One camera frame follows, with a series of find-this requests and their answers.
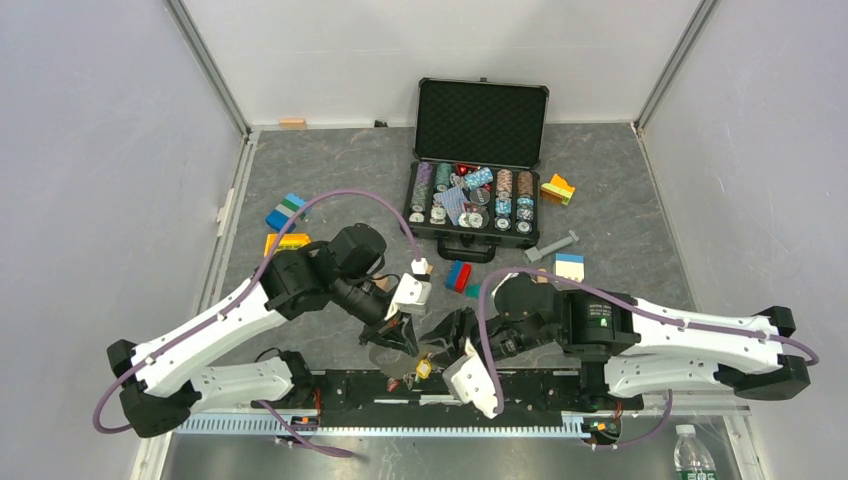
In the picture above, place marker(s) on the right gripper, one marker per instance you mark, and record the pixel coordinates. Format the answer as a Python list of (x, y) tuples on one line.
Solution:
[(462, 323)]

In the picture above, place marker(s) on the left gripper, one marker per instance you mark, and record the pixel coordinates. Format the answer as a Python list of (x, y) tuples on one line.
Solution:
[(376, 333)]

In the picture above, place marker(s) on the yellow key tag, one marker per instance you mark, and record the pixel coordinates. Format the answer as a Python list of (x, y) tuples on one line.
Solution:
[(423, 369)]

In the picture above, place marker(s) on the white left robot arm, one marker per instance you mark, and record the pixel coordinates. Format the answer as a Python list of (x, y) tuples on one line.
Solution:
[(164, 381)]

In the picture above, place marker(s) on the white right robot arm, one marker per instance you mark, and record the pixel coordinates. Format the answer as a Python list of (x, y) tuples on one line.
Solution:
[(627, 346)]

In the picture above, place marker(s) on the teal flat piece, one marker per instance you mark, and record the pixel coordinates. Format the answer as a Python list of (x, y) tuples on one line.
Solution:
[(473, 291)]

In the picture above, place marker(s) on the blue red brick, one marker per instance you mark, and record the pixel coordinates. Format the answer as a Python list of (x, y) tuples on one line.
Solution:
[(458, 276)]

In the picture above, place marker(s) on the grey plastic bolt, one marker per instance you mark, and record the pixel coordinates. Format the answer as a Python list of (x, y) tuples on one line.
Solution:
[(536, 253)]

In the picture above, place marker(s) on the blue white brick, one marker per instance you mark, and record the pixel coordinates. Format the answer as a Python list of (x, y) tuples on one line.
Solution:
[(570, 266)]

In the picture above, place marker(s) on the yellow window brick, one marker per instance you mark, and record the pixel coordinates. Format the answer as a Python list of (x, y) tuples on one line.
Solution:
[(289, 241)]

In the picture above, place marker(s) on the black poker chip case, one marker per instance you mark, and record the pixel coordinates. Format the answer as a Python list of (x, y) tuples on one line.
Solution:
[(473, 186)]

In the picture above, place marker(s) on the blue grey green brick stack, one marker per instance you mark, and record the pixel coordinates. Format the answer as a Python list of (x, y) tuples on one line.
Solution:
[(284, 211)]

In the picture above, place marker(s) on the yellow orange brick pile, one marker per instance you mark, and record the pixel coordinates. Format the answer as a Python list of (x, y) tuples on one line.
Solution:
[(557, 190)]

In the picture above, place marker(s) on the wooden block on ledge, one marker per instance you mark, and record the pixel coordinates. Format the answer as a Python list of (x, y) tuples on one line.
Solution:
[(292, 123)]

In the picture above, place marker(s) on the plastic water bottle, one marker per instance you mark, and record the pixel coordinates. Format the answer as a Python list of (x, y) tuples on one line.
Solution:
[(692, 459)]

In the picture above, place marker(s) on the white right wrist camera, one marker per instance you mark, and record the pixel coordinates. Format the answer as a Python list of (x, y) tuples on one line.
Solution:
[(469, 381)]

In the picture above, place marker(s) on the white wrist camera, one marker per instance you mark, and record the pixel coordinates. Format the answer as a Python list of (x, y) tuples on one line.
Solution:
[(412, 292), (469, 381)]

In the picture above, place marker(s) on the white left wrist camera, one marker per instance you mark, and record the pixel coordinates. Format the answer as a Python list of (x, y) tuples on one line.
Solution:
[(412, 292)]

